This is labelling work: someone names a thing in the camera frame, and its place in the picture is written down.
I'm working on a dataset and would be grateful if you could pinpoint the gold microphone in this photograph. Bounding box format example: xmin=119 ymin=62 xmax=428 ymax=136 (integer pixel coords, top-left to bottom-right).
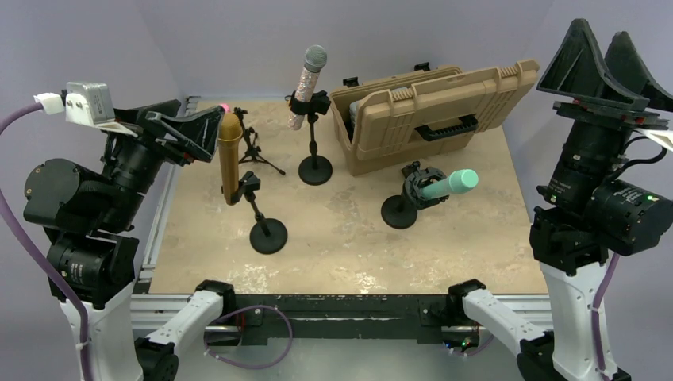
xmin=217 ymin=113 xmax=243 ymax=206

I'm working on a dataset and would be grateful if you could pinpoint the tan plastic tool case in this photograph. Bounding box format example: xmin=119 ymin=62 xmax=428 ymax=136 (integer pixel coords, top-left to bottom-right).
xmin=329 ymin=60 xmax=540 ymax=176

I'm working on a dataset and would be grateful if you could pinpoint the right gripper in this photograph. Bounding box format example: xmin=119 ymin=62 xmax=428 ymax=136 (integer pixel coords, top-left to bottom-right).
xmin=535 ymin=16 xmax=673 ymax=207

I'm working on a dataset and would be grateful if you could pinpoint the black stand for gold mic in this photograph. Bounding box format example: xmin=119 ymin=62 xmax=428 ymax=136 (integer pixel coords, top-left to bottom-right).
xmin=229 ymin=171 xmax=288 ymax=255

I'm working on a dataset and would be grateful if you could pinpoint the glitter silver microphone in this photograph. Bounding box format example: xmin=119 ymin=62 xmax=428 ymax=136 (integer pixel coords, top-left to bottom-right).
xmin=287 ymin=44 xmax=327 ymax=130

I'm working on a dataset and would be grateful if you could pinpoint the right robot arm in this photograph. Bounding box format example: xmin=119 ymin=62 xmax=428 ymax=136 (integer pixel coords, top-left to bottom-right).
xmin=444 ymin=18 xmax=672 ymax=380

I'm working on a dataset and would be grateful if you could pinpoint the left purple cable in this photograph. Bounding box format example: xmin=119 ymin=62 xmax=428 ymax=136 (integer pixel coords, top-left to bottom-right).
xmin=0 ymin=93 xmax=96 ymax=381

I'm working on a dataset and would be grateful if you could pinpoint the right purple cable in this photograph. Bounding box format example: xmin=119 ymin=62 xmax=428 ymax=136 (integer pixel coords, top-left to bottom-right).
xmin=590 ymin=252 xmax=621 ymax=381

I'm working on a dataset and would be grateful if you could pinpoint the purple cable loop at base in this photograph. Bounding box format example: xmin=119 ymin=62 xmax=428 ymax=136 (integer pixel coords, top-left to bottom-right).
xmin=202 ymin=305 xmax=294 ymax=371

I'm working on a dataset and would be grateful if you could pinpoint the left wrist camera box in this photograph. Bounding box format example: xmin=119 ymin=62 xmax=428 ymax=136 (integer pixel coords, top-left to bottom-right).
xmin=65 ymin=82 xmax=137 ymax=137

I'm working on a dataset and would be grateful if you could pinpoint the black stand for glitter mic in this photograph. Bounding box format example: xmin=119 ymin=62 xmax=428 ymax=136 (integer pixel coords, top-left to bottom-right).
xmin=289 ymin=90 xmax=333 ymax=186

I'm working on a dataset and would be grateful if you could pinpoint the black tripod shock mount stand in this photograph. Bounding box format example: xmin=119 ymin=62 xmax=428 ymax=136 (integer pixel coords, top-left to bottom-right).
xmin=233 ymin=107 xmax=286 ymax=175

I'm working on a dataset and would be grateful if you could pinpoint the grey plastic case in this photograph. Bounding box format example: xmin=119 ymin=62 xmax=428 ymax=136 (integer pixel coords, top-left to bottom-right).
xmin=349 ymin=101 xmax=359 ymax=134

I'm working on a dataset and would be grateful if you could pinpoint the teal microphone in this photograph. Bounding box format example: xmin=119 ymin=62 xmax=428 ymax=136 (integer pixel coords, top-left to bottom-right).
xmin=421 ymin=169 xmax=479 ymax=200

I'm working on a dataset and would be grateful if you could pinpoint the black aluminium base frame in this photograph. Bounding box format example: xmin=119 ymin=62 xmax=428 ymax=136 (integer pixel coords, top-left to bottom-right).
xmin=144 ymin=101 xmax=549 ymax=348

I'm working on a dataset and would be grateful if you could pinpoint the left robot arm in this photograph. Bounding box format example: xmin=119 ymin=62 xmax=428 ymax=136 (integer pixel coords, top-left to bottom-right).
xmin=23 ymin=93 xmax=226 ymax=380

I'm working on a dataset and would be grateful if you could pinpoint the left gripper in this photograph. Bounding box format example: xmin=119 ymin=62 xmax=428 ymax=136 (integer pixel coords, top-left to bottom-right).
xmin=99 ymin=98 xmax=223 ymax=227

